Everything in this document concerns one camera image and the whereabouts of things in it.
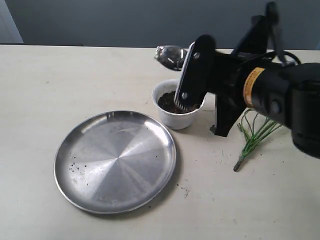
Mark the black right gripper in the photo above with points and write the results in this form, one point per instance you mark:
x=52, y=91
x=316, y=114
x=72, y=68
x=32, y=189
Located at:
x=227, y=73

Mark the white scalloped flower pot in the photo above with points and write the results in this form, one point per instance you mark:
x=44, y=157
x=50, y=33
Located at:
x=175, y=121

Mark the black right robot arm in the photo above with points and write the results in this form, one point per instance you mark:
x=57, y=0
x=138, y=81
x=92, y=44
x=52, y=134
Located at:
x=289, y=94

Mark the stainless steel spoon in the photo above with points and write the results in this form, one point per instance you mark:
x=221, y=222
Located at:
x=171, y=57

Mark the artificial red flower stem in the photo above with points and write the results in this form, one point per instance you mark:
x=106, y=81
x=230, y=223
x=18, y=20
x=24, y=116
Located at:
x=253, y=135

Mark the round stainless steel plate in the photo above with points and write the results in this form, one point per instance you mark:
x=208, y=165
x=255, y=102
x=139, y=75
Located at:
x=115, y=162

